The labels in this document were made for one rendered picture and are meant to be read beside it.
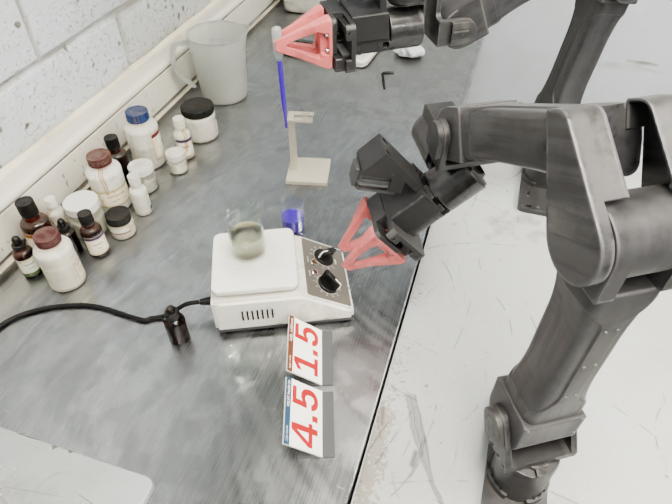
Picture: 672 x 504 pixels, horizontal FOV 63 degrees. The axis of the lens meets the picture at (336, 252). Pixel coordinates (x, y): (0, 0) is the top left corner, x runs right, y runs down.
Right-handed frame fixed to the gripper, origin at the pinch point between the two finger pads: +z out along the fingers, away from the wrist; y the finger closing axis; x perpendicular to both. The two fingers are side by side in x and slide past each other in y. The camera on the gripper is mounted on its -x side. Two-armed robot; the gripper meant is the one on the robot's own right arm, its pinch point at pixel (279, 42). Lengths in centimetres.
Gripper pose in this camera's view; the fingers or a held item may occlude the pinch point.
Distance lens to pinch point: 79.5
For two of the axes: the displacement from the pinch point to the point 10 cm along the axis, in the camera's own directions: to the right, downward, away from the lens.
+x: 0.2, 7.1, 7.1
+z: -9.6, 2.0, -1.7
